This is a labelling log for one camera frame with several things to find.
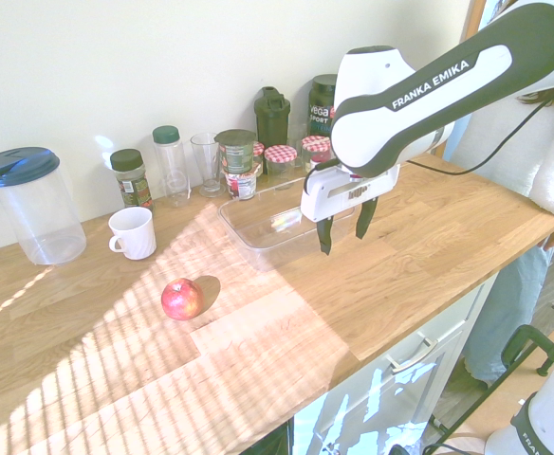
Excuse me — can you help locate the red apple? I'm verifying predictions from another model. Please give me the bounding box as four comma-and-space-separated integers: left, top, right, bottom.
160, 278, 206, 322

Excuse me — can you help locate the clear pitcher with blue lid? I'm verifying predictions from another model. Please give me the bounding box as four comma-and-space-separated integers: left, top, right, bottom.
0, 146, 87, 265

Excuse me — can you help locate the clear plastic rectangular container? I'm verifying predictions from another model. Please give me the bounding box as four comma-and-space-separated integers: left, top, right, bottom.
217, 178, 357, 272

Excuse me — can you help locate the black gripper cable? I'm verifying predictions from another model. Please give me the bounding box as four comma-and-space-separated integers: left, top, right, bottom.
304, 97, 554, 196

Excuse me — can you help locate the wooden door frame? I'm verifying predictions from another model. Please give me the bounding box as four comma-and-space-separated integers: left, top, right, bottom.
457, 0, 489, 46

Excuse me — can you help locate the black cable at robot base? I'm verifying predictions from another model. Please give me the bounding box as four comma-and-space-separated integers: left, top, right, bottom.
421, 438, 489, 455

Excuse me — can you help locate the white ribbed mug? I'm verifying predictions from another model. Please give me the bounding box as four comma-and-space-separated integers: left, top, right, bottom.
108, 206, 158, 261

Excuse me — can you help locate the white kitchen cabinet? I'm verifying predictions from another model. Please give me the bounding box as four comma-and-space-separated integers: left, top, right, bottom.
243, 272, 501, 455

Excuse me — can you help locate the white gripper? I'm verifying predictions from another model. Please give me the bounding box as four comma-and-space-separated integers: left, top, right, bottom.
299, 160, 400, 257

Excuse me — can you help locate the tall clear drinking glass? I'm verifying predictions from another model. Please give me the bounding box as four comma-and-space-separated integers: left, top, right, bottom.
190, 133, 227, 199

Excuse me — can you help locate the can with dark green lid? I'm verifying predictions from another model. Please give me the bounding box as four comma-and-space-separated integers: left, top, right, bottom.
214, 129, 258, 175

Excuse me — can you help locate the metal drawer handle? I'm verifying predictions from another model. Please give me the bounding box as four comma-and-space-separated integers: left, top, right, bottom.
384, 331, 438, 373

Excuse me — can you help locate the spice jar with dark lid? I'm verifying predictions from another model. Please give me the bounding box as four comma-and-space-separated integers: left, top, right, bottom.
109, 148, 156, 213

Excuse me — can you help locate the dark green shaker bottle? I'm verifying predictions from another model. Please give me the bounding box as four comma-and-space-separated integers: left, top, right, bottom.
252, 85, 291, 149

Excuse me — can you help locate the clear bottle with green lid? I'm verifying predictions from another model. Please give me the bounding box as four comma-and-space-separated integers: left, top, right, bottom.
152, 124, 193, 209

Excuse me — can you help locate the black and green clamp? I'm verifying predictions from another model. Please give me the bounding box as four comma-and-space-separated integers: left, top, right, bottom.
501, 323, 554, 378

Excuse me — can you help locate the white cup with red label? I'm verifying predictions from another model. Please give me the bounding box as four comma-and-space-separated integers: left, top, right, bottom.
223, 170, 258, 202

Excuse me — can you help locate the jam jar with checkered lid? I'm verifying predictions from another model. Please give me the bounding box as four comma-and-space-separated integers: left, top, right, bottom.
263, 144, 298, 179
251, 140, 266, 175
300, 135, 333, 173

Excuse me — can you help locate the black Vega Sport tub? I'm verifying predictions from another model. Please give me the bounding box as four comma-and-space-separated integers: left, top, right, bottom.
307, 73, 339, 143

